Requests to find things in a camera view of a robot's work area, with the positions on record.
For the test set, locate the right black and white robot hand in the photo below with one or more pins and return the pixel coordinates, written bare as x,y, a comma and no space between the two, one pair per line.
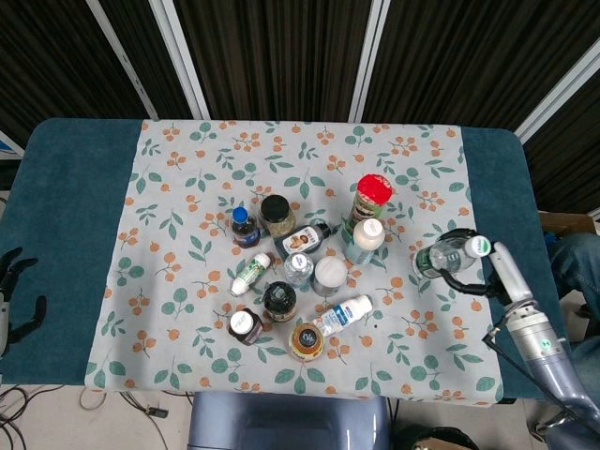
508,276

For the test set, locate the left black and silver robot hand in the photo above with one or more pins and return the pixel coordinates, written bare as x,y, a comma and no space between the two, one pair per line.
5,323

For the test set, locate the transparent bottle green white cap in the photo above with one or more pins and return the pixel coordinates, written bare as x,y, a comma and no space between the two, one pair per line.
450,258

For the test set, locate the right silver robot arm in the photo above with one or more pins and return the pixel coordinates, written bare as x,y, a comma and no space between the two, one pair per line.
539,342

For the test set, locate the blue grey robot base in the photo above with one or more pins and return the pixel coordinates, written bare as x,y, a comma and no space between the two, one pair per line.
290,422

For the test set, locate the milky bottle white cap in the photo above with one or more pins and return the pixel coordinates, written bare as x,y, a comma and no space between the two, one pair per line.
366,239

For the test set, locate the white bottle blue label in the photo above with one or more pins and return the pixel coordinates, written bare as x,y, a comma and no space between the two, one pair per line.
344,314

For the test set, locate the clear water bottle blue label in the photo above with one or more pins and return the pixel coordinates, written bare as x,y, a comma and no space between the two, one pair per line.
298,269

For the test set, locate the dark squeeze bottle peanut label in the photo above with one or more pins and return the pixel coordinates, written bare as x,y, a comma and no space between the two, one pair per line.
300,240

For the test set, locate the black-lid dark jar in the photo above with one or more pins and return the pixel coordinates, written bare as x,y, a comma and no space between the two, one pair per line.
279,302

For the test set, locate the small white green bottle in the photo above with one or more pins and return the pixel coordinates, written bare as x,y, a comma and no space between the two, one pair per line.
250,274

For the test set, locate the dark bottle blue cap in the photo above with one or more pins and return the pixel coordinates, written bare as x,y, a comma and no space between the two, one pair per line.
244,229

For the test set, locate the blue jeans leg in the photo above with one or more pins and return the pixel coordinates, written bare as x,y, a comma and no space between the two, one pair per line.
579,262

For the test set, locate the cardboard box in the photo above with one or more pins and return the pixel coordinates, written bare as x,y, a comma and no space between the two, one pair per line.
565,220

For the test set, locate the teal table cover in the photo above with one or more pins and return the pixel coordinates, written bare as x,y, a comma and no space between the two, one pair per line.
70,225

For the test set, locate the chips can red lid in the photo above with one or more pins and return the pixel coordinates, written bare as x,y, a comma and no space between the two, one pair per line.
372,192

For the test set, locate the black floor plug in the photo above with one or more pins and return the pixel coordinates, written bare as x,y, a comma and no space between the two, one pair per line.
157,412

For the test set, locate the jar with white lid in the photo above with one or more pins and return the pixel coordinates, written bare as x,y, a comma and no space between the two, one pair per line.
330,275

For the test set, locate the floral patterned tablecloth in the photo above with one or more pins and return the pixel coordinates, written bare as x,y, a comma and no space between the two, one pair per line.
197,281

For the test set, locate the amber jar gold lid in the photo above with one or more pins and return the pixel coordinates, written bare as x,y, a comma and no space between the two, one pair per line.
307,342

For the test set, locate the brown jar white lid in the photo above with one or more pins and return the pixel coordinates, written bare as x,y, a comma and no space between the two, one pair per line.
244,327

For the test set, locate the herb jar black lid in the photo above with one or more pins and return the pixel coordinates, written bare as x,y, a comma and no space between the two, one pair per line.
276,213

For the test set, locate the white partition post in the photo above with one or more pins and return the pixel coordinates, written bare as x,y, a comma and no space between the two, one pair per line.
370,56
562,89
122,56
183,56

